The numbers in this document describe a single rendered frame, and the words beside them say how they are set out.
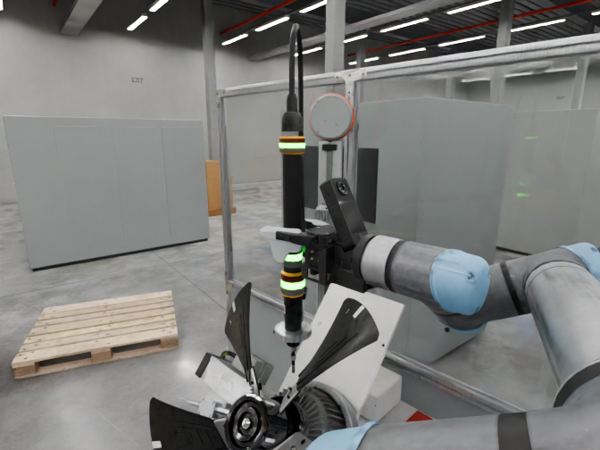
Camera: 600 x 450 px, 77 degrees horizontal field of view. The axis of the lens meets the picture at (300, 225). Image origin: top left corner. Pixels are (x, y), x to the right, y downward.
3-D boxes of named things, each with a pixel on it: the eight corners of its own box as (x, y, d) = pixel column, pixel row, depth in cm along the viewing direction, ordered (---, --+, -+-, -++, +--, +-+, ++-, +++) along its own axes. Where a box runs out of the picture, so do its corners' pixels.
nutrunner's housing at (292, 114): (285, 338, 74) (282, 95, 63) (304, 340, 74) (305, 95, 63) (280, 349, 71) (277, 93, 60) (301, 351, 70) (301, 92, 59)
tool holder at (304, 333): (281, 318, 77) (280, 273, 75) (314, 320, 76) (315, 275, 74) (270, 341, 69) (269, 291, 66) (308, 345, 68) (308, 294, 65)
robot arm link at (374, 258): (386, 245, 49) (416, 234, 55) (357, 239, 52) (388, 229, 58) (382, 298, 51) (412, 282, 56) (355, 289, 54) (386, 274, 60)
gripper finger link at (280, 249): (251, 261, 65) (300, 268, 61) (250, 228, 63) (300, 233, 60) (260, 256, 68) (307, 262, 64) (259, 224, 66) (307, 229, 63)
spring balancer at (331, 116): (310, 140, 137) (306, 141, 130) (310, 95, 133) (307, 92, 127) (354, 140, 134) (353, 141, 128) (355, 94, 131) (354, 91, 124)
